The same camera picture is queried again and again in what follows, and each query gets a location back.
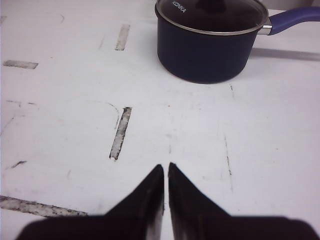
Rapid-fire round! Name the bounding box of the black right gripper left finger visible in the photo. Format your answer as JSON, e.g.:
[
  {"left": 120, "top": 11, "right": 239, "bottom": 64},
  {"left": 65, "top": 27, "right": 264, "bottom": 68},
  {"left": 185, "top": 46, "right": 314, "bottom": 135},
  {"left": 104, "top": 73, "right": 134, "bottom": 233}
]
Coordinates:
[{"left": 104, "top": 164, "right": 165, "bottom": 240}]

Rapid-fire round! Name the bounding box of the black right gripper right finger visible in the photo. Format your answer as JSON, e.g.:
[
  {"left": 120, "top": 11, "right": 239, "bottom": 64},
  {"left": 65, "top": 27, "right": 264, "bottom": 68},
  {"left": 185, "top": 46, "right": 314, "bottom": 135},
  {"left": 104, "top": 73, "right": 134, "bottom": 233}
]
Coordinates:
[{"left": 168, "top": 162, "right": 231, "bottom": 240}]

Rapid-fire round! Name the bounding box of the dark blue saucepan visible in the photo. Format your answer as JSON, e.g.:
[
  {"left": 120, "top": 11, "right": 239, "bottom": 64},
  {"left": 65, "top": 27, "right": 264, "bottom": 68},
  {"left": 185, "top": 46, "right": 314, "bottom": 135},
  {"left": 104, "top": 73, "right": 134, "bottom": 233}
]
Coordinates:
[{"left": 154, "top": 4, "right": 320, "bottom": 84}]

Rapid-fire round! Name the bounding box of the glass pot lid blue knob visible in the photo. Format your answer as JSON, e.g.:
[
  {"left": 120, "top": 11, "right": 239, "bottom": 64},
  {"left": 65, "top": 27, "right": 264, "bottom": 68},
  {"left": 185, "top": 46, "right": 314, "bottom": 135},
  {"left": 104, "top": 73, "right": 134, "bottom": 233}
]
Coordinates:
[{"left": 155, "top": 0, "right": 269, "bottom": 36}]

